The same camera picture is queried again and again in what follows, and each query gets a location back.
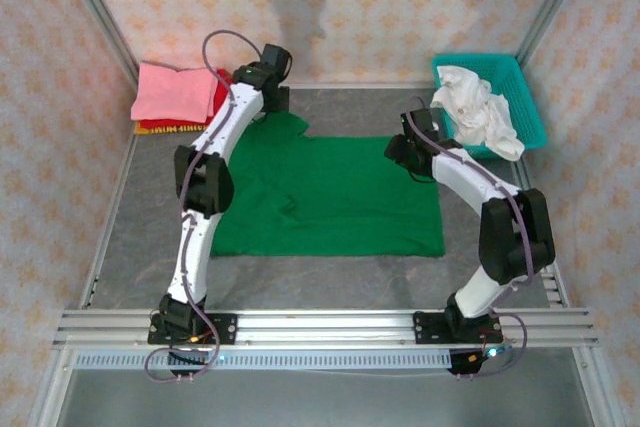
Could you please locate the red folded t-shirt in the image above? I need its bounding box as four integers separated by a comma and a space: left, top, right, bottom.
139, 68, 236, 129

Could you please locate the white crumpled t-shirt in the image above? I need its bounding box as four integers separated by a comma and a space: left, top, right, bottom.
429, 65, 526, 163

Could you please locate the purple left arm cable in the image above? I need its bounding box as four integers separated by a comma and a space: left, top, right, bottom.
143, 29, 266, 384

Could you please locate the green t-shirt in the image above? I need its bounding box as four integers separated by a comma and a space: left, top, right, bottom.
209, 111, 446, 259

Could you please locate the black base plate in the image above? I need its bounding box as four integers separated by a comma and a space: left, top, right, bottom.
413, 310, 503, 347
147, 313, 238, 347

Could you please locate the aluminium frame leg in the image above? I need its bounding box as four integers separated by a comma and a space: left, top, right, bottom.
27, 346, 77, 427
572, 346, 626, 427

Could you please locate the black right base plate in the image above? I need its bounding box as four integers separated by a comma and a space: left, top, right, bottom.
413, 310, 503, 347

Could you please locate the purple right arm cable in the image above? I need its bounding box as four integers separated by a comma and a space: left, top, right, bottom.
407, 109, 531, 378

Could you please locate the white slotted cable duct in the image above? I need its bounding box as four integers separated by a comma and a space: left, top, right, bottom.
74, 349, 454, 371

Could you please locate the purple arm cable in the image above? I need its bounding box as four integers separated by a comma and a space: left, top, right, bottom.
143, 29, 266, 384
407, 109, 531, 378

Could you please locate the yellow printed folded t-shirt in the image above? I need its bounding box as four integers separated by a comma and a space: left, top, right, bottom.
133, 120, 214, 136

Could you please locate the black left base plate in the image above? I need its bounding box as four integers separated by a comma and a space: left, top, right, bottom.
147, 313, 238, 347

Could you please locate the aluminium cross rail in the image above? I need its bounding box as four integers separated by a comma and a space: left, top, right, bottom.
53, 307, 600, 348

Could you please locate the teal plastic basket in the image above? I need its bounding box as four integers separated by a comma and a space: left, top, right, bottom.
431, 53, 549, 161

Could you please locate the black bracket under duct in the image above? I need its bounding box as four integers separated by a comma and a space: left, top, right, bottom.
169, 349, 209, 381
447, 348, 494, 381

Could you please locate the aluminium table side rail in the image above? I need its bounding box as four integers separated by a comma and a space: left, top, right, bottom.
77, 134, 139, 309
514, 159, 570, 309

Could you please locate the pink folded t-shirt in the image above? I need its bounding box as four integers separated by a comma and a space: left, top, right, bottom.
130, 61, 221, 123

